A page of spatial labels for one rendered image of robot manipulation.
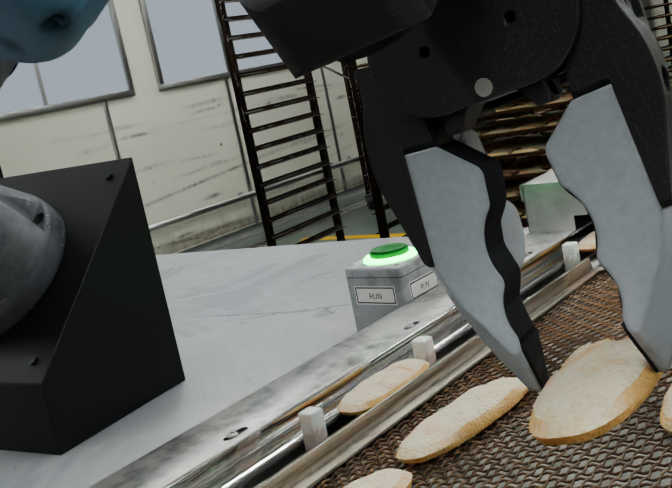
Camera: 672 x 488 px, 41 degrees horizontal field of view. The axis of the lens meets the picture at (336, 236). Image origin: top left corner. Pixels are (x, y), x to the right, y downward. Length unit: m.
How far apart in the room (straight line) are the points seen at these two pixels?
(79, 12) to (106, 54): 5.76
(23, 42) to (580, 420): 0.22
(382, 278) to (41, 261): 0.32
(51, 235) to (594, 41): 0.66
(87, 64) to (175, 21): 0.83
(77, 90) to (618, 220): 5.67
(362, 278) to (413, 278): 0.05
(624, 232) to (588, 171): 0.02
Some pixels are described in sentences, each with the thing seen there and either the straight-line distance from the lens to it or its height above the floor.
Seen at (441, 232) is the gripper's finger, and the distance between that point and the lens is 0.31.
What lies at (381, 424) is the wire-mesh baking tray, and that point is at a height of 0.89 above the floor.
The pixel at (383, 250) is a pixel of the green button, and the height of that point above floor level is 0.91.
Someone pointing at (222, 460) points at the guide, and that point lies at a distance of 0.61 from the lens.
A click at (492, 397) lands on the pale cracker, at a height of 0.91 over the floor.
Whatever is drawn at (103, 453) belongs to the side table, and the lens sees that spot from 0.79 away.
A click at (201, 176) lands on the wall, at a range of 6.46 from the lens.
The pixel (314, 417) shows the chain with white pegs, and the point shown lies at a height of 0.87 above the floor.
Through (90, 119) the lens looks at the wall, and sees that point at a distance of 5.94.
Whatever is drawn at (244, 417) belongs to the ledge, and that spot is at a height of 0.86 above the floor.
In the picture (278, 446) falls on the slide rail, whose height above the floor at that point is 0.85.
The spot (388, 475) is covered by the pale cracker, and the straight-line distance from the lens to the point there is 0.42.
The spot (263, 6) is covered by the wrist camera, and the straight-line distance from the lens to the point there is 0.23.
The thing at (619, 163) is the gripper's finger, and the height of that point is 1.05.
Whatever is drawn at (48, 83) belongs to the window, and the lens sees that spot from 5.80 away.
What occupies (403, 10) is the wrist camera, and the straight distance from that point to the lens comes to 0.22.
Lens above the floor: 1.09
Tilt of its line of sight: 10 degrees down
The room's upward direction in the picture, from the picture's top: 11 degrees counter-clockwise
